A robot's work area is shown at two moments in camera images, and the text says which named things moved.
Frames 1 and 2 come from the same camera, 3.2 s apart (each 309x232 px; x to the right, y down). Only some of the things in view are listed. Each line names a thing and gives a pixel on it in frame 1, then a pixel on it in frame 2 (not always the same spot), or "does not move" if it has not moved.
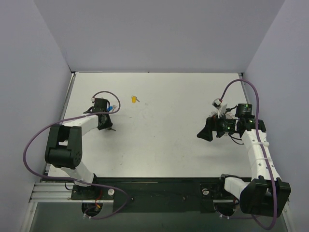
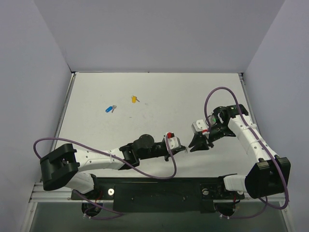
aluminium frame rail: x=57 y=192 does not move
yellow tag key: x=134 y=99 does not move
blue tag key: x=112 y=108 does not move
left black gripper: x=106 y=121 → x=167 y=150
